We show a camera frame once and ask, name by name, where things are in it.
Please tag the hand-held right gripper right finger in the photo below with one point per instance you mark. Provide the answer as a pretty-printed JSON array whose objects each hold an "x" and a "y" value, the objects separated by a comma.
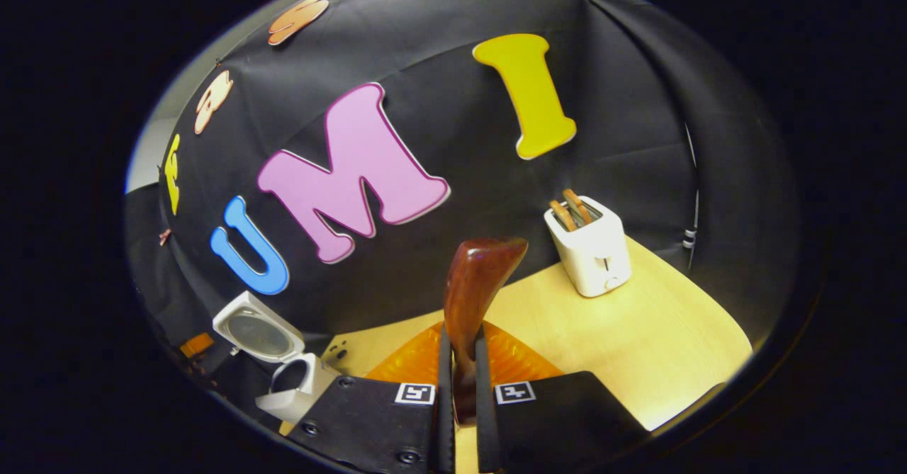
[{"x": 485, "y": 417}]

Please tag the black backdrop cloth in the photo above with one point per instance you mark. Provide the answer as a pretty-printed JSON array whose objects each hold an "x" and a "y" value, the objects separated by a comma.
[{"x": 453, "y": 56}]

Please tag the white rice cooker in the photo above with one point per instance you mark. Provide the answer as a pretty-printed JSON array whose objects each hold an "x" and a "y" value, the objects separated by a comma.
[{"x": 322, "y": 378}]

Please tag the toasted bread slice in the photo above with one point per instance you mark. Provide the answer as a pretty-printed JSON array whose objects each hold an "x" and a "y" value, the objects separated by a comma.
[
  {"x": 562, "y": 215},
  {"x": 576, "y": 206}
]

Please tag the brown wooden spoon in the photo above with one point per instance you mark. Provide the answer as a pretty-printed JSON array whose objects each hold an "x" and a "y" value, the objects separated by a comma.
[{"x": 475, "y": 283}]

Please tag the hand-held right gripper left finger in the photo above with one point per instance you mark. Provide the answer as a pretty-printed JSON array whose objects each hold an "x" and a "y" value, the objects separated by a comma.
[{"x": 446, "y": 403}]

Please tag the white toaster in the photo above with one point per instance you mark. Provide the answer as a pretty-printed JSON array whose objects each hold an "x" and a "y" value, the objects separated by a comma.
[{"x": 592, "y": 254}]

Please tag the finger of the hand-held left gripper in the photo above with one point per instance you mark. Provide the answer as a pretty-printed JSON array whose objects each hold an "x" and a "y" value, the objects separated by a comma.
[{"x": 196, "y": 345}]

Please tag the copper cloth clip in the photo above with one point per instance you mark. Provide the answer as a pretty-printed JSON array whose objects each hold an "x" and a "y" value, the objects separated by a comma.
[{"x": 164, "y": 236}]

